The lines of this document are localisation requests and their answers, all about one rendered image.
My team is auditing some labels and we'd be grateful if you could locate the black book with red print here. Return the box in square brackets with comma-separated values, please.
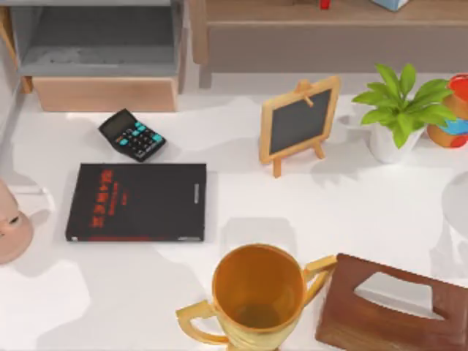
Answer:
[65, 162, 208, 243]

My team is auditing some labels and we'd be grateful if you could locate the black calculator with teal keys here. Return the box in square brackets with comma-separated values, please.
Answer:
[98, 108, 167, 164]

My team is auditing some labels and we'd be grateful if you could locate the green plant in white pot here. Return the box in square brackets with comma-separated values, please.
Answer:
[351, 64, 458, 165]

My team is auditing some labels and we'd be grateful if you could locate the light blue box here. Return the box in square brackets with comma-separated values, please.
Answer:
[371, 0, 410, 12]

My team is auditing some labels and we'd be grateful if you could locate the wooden cupboard frame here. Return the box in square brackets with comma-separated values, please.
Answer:
[0, 6, 34, 94]

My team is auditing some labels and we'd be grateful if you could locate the stack of coloured rings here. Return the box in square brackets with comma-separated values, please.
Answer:
[426, 73, 468, 149]

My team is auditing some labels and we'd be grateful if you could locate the pale wooden drawer front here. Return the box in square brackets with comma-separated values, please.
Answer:
[31, 75, 179, 113]

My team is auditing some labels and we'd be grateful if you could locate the wooden open shelf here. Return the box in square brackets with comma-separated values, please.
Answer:
[189, 0, 468, 89]

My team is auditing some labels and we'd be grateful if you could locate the wooden framed blackboard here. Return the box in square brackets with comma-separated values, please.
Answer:
[259, 75, 342, 179]

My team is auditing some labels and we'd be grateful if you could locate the pink rounded figure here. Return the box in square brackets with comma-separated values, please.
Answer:
[0, 178, 34, 265]

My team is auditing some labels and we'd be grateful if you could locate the gold trophy cup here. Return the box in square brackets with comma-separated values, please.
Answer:
[175, 244, 338, 351]

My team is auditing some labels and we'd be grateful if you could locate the brown wooden tissue box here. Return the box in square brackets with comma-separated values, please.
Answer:
[314, 252, 468, 351]

